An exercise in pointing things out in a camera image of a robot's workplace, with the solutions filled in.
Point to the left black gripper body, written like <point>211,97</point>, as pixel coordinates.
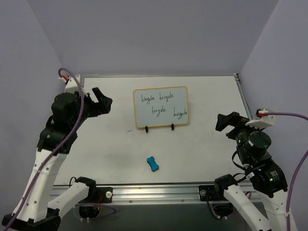
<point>94,106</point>

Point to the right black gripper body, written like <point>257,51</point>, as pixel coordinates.
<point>233,125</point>

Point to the yellow framed whiteboard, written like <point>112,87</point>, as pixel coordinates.
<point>161,107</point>

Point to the blue bone-shaped eraser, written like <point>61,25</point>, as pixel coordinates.
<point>152,163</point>

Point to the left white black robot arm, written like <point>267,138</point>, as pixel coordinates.
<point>35,211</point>

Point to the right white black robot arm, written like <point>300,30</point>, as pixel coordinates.
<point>267,178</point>

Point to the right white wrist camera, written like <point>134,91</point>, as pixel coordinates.
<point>263,120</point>

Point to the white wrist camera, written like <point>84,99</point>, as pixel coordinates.
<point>70,84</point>
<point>263,120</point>

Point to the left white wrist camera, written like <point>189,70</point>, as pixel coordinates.
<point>70,84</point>

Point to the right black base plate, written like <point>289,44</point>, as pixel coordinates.
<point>209,193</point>

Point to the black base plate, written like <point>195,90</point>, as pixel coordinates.
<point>99,195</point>
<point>209,193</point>

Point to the aluminium front rail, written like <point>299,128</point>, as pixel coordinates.
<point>156,194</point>

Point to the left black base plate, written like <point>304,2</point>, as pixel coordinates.
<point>99,195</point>

